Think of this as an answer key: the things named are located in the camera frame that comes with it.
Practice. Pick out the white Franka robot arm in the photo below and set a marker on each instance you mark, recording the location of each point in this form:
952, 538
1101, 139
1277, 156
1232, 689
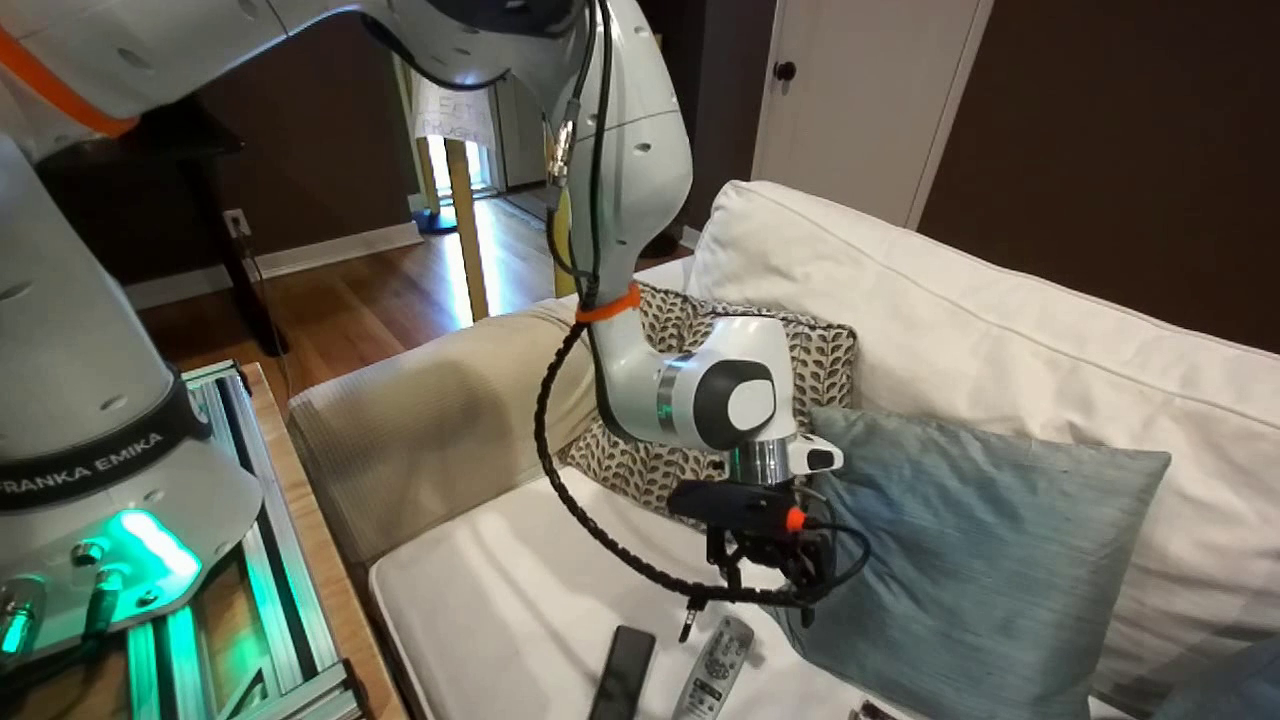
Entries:
83, 374

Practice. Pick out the aluminium frame robot table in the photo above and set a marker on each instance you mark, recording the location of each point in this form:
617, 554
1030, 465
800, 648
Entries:
227, 626

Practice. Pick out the grey remote control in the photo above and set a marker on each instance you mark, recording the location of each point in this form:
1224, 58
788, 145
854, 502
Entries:
715, 664

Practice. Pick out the white door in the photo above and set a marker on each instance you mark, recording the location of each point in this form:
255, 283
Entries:
861, 94

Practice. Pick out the white sofa back cushion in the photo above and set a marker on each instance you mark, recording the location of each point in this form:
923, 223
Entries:
1014, 332

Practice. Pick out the black remote control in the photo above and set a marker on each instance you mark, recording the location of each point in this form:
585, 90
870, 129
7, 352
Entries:
623, 673

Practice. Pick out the leaf patterned pillow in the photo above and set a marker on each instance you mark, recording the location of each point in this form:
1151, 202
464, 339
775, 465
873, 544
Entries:
800, 352

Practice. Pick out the black desk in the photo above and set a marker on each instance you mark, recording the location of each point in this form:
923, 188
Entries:
227, 227

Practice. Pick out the white sofa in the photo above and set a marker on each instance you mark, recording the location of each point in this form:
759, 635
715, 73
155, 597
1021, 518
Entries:
505, 613

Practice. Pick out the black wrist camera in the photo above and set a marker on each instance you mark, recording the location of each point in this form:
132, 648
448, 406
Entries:
735, 507

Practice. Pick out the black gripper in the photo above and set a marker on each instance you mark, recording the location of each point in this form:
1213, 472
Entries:
763, 560

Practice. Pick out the teal pillow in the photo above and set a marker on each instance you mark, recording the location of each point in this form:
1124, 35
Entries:
973, 573
1224, 684

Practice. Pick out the beige sofa armrest cover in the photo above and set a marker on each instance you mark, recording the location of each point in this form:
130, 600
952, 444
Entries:
426, 427

